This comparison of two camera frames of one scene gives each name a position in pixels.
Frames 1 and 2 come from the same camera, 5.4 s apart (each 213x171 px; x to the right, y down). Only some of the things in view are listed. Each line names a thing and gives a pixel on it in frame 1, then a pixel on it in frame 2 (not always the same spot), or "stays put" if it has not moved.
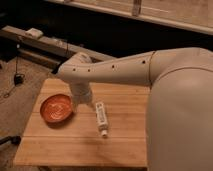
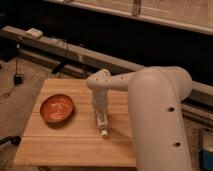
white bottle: x=102 y=118 stays put
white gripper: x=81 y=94 → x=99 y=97
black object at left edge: x=15 y=140 stays put
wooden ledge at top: x=193 y=15 stays put
